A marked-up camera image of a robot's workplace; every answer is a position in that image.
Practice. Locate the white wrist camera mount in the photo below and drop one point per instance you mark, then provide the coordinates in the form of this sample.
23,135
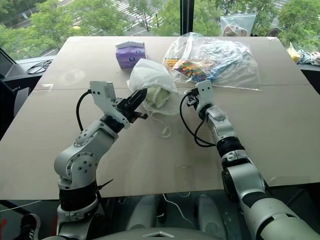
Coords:
205,93
102,93

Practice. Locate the black and white sneaker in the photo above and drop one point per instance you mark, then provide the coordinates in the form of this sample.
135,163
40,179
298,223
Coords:
30,227

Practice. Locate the purple tissue pack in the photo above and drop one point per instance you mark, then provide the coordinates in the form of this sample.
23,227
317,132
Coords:
130,53

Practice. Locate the black zip tie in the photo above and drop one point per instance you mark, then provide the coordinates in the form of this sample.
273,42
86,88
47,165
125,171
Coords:
103,185

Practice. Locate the large clear plastic bag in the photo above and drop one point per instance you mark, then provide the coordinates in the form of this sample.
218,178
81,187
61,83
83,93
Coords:
225,62

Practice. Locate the clear zip bag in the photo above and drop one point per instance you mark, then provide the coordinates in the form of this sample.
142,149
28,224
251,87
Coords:
237,25

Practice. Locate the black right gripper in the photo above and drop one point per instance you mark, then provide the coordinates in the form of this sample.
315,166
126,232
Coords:
192,97

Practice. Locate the grey rounded shape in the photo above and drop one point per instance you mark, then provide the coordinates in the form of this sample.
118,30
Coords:
147,212

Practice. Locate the silver robot torso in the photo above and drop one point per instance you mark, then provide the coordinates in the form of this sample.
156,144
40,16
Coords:
160,235

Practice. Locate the yellow and white cloth pile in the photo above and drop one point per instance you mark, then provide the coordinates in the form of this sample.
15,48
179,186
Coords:
303,56

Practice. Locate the colourful toy blocks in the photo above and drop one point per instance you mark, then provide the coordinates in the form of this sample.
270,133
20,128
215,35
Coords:
190,68

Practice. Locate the black side desk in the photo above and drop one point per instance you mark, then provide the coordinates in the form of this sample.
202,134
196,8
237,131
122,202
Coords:
15,80

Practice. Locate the light green towel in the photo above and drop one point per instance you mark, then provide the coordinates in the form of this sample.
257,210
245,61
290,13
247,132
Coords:
158,96

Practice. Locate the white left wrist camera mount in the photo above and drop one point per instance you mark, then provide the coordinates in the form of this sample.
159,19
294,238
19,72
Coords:
102,93

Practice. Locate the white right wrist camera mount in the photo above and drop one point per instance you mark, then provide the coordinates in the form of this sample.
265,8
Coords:
205,93

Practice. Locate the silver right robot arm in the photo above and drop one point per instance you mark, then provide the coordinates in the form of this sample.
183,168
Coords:
250,180

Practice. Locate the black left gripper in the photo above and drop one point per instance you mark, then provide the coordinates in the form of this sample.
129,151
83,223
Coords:
123,108

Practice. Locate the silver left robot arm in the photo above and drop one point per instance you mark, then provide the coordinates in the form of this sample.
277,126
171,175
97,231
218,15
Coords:
82,160

